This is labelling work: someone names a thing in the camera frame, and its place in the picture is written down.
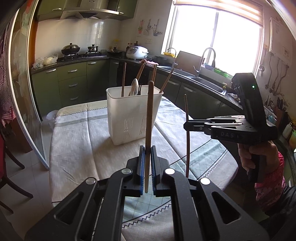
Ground kitchen window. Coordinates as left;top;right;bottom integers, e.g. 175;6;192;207
160;0;264;80

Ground pink cloth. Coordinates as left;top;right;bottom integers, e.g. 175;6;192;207
140;59;159;67

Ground white wall poster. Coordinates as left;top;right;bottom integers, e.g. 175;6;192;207
269;17;292;63

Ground white rice cooker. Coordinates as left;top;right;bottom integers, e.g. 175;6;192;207
126;46;149;60

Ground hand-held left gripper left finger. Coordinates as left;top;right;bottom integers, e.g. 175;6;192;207
25;146;146;241

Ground person's right hand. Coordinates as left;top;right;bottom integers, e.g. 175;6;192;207
238;140;282;183

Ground pale patterned tablecloth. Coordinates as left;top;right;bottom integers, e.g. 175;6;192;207
47;96;238;241

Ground dark sauce bottles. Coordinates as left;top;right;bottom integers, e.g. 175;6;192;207
125;41;139;52

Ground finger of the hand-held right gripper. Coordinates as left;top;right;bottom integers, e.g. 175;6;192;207
183;115;246;133

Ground clear plastic bag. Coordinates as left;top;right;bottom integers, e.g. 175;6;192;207
32;53;58;70

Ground hanging metal ladles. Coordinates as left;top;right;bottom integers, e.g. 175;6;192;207
258;51;290;96

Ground wooden knife block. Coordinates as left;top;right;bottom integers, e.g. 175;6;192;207
276;98;287;124

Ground black gas stove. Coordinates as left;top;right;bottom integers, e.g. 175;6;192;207
60;51;108;62

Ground light wooden chopstick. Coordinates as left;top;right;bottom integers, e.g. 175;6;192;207
144;81;155;194

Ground green lower kitchen cabinets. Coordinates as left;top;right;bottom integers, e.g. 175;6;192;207
31;58;245;121

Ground green plastic tray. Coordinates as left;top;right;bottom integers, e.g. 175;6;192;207
213;67;233;78

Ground brown cutting board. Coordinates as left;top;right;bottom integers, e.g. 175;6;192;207
176;51;202;68

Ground small steel faucet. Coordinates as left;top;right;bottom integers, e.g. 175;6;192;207
166;47;178;68

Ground floral sliding glass door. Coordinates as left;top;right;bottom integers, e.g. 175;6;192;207
6;0;50;170

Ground black wok with lid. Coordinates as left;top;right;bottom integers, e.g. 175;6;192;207
61;42;81;56

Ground steel kitchen sink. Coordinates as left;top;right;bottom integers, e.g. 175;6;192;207
159;66;227;96

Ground checkered cloth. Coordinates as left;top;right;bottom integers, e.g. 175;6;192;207
0;22;15;126

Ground dark reddish brown chopstick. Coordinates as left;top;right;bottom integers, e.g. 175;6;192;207
184;94;192;178

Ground person's dark clothing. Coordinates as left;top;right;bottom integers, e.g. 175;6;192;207
258;183;296;241

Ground dark wooden chair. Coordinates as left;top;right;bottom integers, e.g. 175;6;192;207
0;134;34;214

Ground white plastic utensil holder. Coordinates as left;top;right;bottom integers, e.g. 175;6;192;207
106;85;164;146

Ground light brown chopstick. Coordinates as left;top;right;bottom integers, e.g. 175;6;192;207
136;64;145;81
159;71;174;94

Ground black frying pan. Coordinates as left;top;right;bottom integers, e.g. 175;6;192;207
107;47;127;56

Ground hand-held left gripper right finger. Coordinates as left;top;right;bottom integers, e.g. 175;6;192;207
151;146;270;241

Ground person's right forearm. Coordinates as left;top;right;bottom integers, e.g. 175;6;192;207
254;152;286;212

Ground dark kitchen countertop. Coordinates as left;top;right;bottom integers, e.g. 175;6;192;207
31;55;247;110

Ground steel range hood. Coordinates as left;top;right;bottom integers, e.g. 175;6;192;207
59;0;121;20

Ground white plastic bin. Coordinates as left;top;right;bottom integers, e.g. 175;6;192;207
46;110;57;131

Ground tall steel faucet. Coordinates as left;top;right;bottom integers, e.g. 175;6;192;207
193;47;216;77

